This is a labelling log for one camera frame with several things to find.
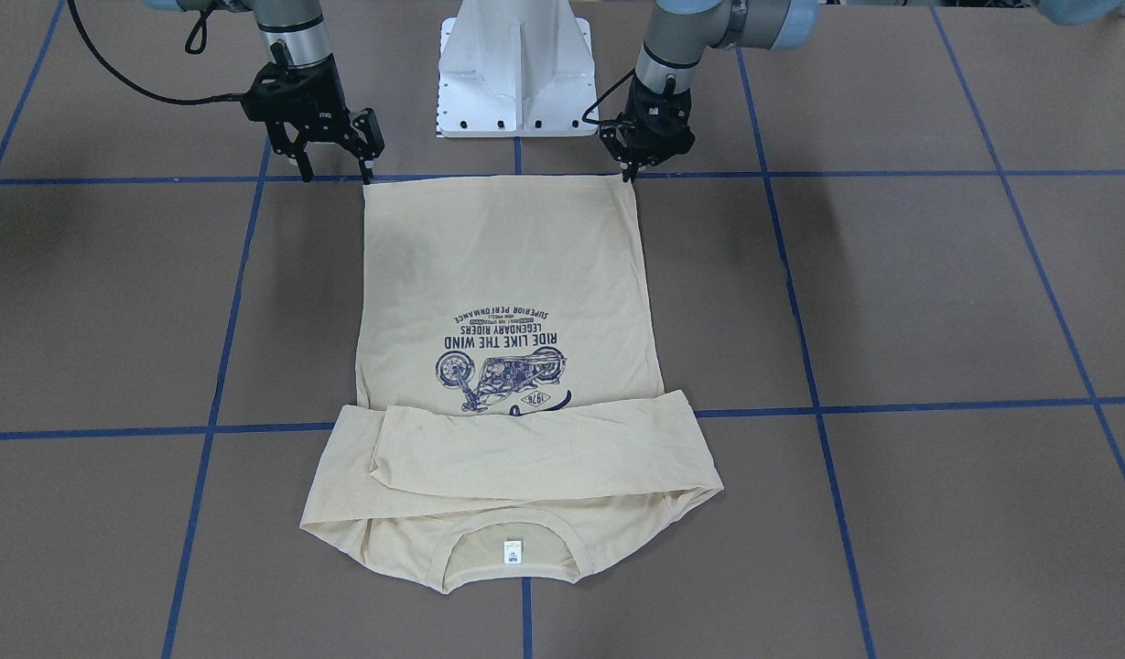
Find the cream motorcycle print t-shirt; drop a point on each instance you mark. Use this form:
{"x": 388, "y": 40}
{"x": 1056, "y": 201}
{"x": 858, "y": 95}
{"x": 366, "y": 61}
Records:
{"x": 511, "y": 418}

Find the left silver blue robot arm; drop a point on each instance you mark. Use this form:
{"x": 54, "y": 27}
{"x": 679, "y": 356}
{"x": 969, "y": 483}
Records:
{"x": 680, "y": 31}

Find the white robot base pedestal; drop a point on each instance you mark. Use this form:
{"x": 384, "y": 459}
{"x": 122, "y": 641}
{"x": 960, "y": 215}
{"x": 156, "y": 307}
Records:
{"x": 515, "y": 68}

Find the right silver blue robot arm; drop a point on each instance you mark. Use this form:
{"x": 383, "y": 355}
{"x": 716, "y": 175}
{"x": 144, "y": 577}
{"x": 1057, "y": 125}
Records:
{"x": 295, "y": 28}

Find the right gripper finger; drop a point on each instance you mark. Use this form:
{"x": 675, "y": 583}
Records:
{"x": 304, "y": 165}
{"x": 366, "y": 164}

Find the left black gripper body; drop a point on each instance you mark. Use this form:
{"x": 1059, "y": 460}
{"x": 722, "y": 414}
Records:
{"x": 679, "y": 140}

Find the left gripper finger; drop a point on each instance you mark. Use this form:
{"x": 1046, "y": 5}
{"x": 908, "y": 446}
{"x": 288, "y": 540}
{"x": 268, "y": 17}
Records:
{"x": 630, "y": 172}

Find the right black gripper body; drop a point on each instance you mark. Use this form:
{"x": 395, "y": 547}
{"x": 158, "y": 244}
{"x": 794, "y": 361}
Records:
{"x": 327, "y": 102}

